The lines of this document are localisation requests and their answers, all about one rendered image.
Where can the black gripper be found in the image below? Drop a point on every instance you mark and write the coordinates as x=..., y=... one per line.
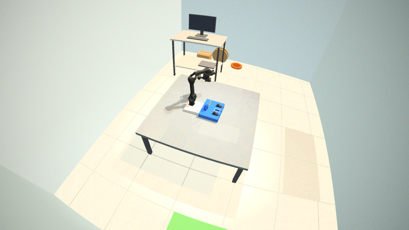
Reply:
x=206, y=79

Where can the blue flat panel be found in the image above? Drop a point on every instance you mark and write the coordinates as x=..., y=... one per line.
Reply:
x=213, y=112

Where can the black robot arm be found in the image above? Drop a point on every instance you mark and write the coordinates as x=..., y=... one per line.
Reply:
x=207, y=72

